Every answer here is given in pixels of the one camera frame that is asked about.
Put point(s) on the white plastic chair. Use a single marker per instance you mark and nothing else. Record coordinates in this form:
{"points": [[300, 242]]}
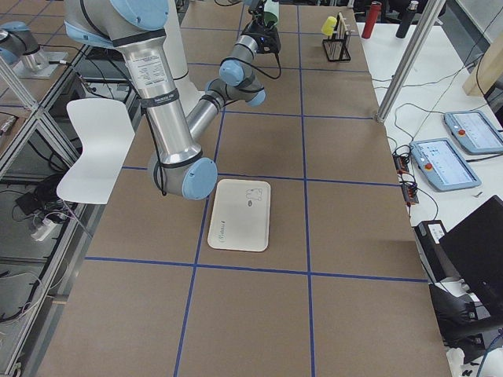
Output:
{"points": [[105, 131]]}

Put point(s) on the teach pendant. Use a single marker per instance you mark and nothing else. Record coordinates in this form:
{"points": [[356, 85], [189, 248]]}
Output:
{"points": [[474, 132], [443, 166]]}

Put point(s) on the orange usb hub near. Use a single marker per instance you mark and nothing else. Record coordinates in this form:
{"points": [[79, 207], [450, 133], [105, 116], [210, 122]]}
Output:
{"points": [[409, 191]]}

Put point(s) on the far teach pendant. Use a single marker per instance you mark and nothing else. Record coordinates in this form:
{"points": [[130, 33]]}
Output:
{"points": [[474, 132]]}

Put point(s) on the black mini computer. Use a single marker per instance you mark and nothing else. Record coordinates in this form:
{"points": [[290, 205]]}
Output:
{"points": [[436, 263]]}

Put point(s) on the red bottle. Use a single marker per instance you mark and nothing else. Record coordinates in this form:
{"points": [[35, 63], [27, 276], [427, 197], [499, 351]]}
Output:
{"points": [[371, 19]]}

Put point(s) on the black wire cup rack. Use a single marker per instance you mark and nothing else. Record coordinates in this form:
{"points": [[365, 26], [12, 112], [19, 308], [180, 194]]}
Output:
{"points": [[336, 47]]}

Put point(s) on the cream rabbit tray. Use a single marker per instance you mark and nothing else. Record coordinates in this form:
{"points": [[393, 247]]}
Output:
{"points": [[240, 219]]}

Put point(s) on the orange usb hub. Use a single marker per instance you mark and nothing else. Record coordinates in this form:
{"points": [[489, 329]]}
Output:
{"points": [[409, 191], [401, 163]]}

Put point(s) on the black bottle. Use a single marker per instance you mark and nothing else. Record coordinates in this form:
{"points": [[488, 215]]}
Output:
{"points": [[407, 10]]}

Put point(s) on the orange usb hub far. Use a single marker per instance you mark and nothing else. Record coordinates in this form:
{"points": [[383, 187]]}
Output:
{"points": [[401, 163]]}

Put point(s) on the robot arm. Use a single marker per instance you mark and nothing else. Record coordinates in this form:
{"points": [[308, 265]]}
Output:
{"points": [[147, 34]]}

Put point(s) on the aluminium frame post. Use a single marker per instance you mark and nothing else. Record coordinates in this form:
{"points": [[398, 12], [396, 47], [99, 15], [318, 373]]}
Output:
{"points": [[426, 22]]}

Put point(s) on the green cup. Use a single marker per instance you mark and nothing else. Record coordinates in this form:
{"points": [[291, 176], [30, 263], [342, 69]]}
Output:
{"points": [[271, 9]]}

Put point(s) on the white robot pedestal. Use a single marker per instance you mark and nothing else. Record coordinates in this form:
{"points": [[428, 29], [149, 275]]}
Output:
{"points": [[175, 54]]}

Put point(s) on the near teach pendant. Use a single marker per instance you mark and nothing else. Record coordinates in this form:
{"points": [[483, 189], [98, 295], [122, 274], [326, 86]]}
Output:
{"points": [[443, 166]]}

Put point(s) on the yellow cup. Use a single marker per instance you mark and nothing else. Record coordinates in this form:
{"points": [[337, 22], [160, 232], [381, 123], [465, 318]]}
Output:
{"points": [[329, 26]]}

